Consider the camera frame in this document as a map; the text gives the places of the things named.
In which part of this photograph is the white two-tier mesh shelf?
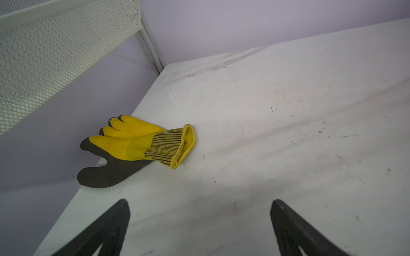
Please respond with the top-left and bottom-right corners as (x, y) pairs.
(1, 1), (142, 134)

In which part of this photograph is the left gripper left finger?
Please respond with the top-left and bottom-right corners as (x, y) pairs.
(54, 199), (131, 256)

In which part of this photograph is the aluminium cage frame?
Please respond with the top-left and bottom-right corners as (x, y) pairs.
(135, 11), (165, 77)

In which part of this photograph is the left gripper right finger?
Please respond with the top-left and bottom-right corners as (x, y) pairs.
(270, 199), (347, 256)

